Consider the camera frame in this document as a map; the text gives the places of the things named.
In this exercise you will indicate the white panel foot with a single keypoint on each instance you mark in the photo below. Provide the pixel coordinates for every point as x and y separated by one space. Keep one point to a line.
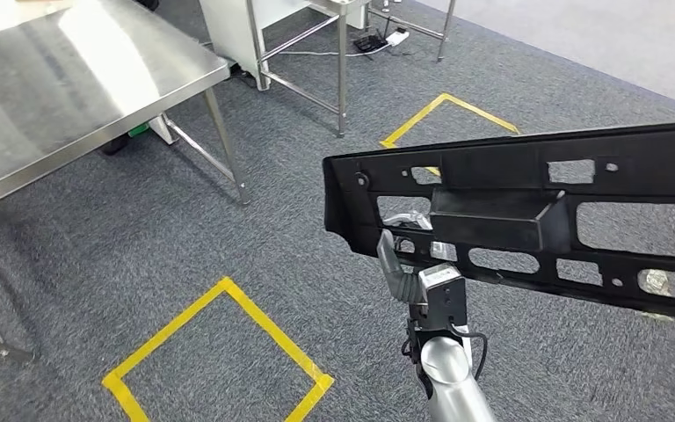
163 129

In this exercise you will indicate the stainless steel workbench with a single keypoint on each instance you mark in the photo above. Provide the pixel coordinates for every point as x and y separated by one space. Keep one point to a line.
446 29
81 87
341 76

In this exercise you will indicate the white cabinet panel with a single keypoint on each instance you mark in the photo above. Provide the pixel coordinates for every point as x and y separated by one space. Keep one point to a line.
227 29

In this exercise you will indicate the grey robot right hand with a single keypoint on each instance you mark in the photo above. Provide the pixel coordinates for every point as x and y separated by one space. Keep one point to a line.
442 297

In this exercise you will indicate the small green object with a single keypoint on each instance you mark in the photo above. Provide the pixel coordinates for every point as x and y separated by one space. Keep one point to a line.
138 131

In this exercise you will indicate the white power strip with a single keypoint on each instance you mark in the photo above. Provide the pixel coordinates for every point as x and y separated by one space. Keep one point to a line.
398 37

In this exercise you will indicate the black plastic bumper bracket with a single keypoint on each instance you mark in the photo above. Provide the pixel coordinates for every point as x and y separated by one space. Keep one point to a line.
489 227

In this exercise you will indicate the black power adapter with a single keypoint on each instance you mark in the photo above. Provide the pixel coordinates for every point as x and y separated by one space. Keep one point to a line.
369 43

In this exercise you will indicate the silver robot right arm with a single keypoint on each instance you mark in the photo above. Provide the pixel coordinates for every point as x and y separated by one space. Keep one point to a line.
451 378

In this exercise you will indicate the yellow floor tape square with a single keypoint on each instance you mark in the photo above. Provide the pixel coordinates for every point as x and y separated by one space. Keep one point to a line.
267 332
413 119

